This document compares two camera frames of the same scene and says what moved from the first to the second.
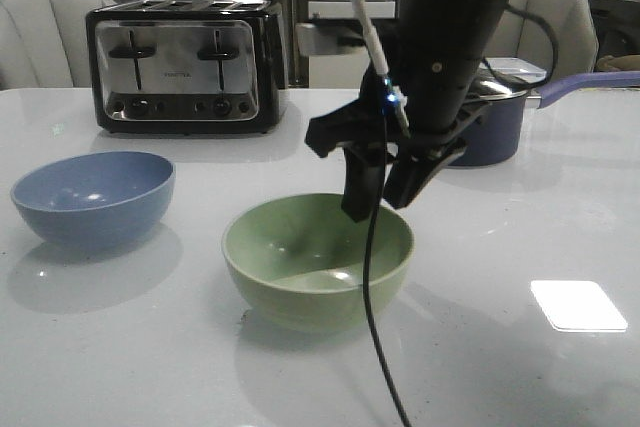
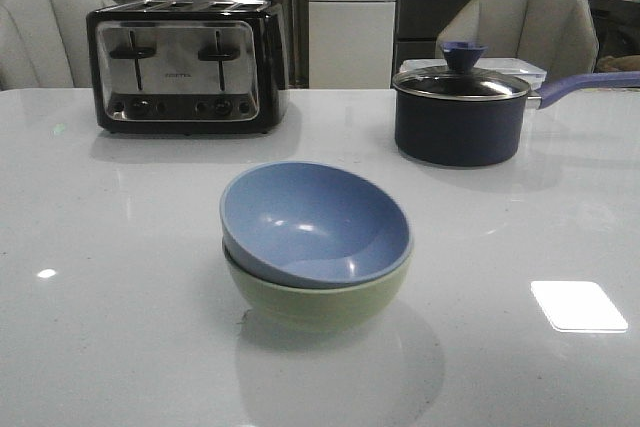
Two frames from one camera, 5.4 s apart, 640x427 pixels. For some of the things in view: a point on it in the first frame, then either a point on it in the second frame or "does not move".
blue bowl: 96,201 -> 308,225
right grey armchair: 522,37 does not move
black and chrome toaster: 187,65 does not move
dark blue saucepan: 497,134 does not move
